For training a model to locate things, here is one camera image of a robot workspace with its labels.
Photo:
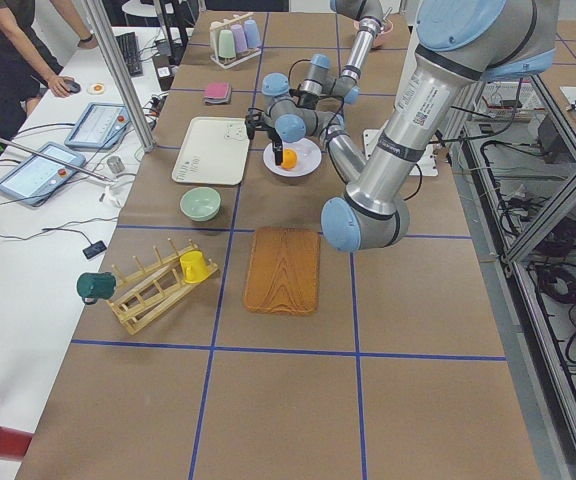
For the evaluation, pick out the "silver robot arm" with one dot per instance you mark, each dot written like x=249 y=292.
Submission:
x=460 y=42
x=319 y=83

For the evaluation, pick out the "blue cup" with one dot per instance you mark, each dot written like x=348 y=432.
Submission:
x=252 y=34

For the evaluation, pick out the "green bowl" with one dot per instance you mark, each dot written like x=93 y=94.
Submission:
x=201 y=204

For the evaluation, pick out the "teach pendant tablet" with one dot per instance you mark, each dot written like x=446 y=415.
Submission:
x=36 y=178
x=100 y=127

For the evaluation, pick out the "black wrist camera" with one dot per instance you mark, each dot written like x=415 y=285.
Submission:
x=254 y=122

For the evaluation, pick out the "white round plate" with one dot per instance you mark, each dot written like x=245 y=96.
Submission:
x=307 y=158

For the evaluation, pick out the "orange fruit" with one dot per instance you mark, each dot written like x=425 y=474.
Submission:
x=290 y=159

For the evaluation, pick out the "wooden mug rack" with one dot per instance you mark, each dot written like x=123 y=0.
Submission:
x=151 y=290

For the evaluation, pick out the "pink bowl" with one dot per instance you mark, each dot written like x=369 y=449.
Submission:
x=387 y=30

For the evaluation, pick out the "green cup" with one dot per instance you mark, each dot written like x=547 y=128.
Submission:
x=226 y=48

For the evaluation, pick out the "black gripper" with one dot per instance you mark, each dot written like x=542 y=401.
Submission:
x=274 y=138

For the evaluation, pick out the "pink cloth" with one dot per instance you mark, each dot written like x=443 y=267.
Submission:
x=216 y=91

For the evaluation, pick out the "purple cup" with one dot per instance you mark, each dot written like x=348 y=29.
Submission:
x=239 y=37

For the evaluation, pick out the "near teach pendant tablet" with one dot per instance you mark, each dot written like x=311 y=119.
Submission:
x=36 y=178

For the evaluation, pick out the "dark green mug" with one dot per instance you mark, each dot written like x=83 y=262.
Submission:
x=94 y=286

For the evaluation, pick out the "grey cloth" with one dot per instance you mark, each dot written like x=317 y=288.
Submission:
x=217 y=101

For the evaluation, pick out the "black keyboard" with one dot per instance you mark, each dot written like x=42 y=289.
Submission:
x=129 y=49

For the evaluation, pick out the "small metal weight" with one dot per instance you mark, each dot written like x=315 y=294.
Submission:
x=115 y=164

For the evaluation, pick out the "white wire cup rack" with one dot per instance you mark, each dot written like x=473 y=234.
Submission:
x=216 y=27

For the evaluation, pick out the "brown wooden tray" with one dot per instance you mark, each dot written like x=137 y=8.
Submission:
x=283 y=273

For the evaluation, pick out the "yellow mug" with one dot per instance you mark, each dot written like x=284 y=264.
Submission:
x=194 y=267

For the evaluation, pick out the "long metal reacher stick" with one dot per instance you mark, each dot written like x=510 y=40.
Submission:
x=82 y=170

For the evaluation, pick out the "computer mouse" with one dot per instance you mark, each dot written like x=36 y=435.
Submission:
x=72 y=86

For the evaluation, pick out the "small black device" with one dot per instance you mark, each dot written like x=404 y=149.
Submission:
x=94 y=249

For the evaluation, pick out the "aluminium frame post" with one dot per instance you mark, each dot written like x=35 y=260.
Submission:
x=97 y=16

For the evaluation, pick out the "cream bear tray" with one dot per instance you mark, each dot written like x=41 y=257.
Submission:
x=214 y=151

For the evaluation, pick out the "far teach pendant tablet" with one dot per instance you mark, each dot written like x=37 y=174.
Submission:
x=100 y=127

